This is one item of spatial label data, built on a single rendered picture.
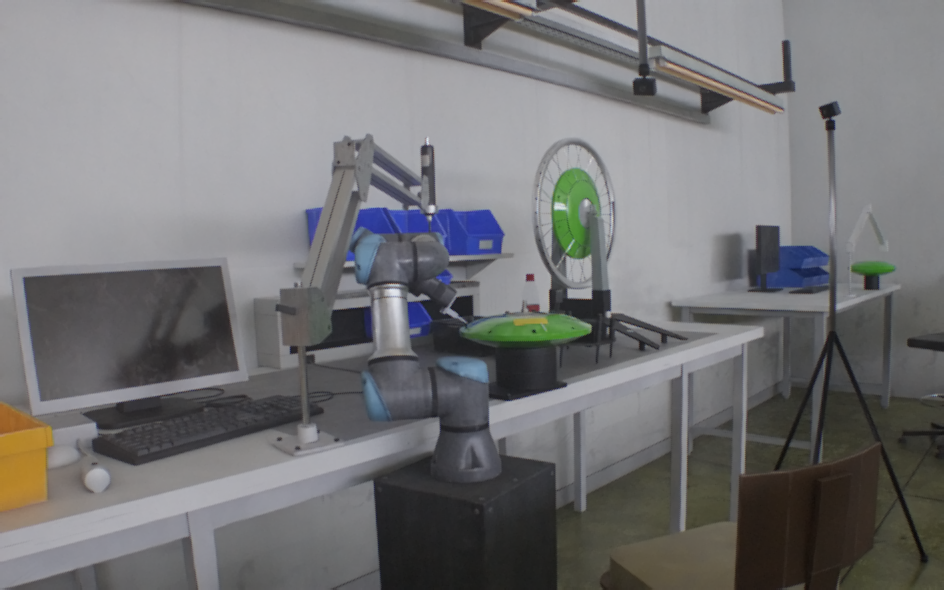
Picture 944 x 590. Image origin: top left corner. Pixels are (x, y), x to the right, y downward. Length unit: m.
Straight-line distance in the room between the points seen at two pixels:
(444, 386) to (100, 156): 1.23
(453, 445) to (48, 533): 0.64
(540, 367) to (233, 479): 0.77
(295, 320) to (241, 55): 1.23
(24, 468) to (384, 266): 0.66
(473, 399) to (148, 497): 0.54
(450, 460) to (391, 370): 0.19
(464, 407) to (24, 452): 0.69
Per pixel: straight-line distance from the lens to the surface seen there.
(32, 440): 1.12
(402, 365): 1.21
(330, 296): 1.31
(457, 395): 1.21
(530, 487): 1.26
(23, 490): 1.14
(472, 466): 1.24
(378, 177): 1.55
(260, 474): 1.18
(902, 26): 6.20
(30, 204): 2.01
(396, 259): 1.26
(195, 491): 1.13
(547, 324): 1.56
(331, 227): 1.35
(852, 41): 6.26
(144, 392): 1.62
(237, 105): 2.26
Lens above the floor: 1.26
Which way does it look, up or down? 5 degrees down
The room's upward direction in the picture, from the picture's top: 2 degrees counter-clockwise
